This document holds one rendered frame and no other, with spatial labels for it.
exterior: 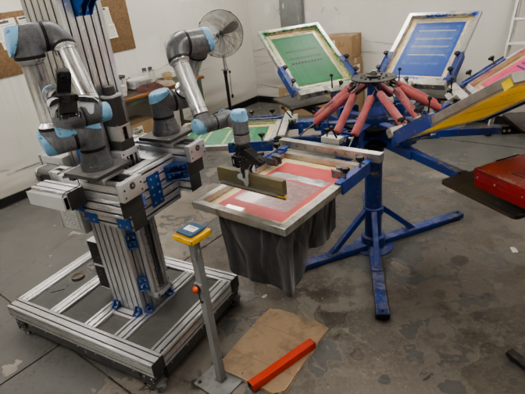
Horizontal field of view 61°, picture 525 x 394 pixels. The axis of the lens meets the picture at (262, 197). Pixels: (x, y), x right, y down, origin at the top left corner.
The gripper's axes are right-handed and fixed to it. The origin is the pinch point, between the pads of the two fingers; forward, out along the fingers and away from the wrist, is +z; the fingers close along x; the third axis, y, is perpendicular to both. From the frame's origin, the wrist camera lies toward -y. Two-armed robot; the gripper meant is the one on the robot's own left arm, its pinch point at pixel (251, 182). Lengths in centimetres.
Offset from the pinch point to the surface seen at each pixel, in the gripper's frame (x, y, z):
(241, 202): -2.0, 10.3, 13.9
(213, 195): 2.3, 25.1, 11.3
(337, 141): -73, -5, 3
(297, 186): -30.0, -5.3, 13.8
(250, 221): 14.3, -9.8, 11.6
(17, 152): -42, 380, 58
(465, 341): -66, -89, 109
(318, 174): -48, -7, 14
